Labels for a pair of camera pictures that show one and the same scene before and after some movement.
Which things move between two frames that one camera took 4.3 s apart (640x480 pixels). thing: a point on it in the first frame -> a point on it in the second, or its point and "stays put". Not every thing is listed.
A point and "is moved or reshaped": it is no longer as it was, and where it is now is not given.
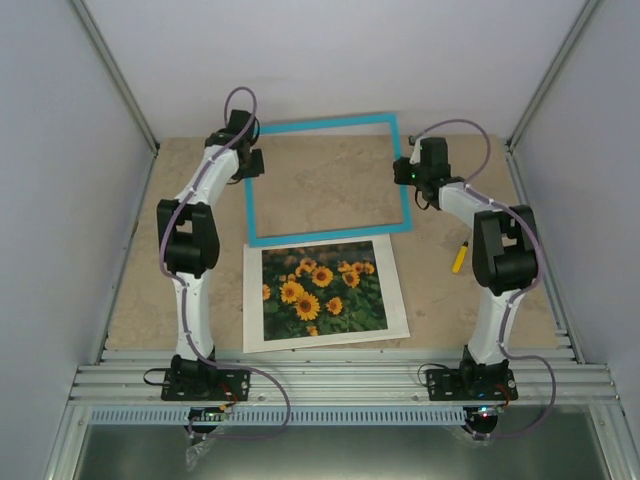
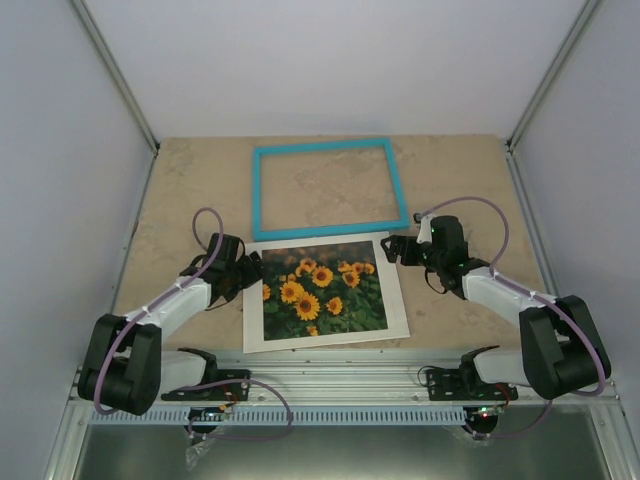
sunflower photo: (321, 290) stays put
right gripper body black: (402, 178) -> (436, 259)
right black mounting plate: (496, 384) stays put
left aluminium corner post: (94, 32) stays put
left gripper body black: (251, 168) -> (236, 283)
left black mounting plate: (206, 385) stays put
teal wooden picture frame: (326, 124) is moved or reshaped
